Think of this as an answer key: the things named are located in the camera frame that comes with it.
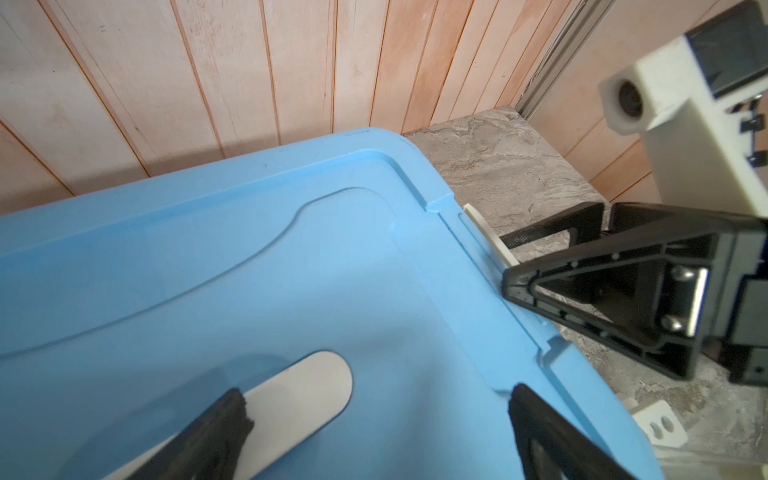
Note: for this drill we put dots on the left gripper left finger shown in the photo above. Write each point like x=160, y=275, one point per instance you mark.
x=208, y=448

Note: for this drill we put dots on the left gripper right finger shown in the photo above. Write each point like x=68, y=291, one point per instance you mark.
x=550, y=447

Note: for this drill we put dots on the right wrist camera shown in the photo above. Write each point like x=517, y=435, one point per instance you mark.
x=686, y=101

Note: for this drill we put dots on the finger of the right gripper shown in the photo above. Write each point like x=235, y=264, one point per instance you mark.
x=582, y=222

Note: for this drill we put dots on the blue plastic bin lid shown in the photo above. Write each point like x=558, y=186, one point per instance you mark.
x=335, y=282

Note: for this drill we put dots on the white plastic storage bin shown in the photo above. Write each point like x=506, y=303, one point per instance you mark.
x=494, y=240

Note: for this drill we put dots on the white test tube rack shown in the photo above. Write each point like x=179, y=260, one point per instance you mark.
x=658, y=421

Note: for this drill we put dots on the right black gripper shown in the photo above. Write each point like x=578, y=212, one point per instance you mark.
x=662, y=286

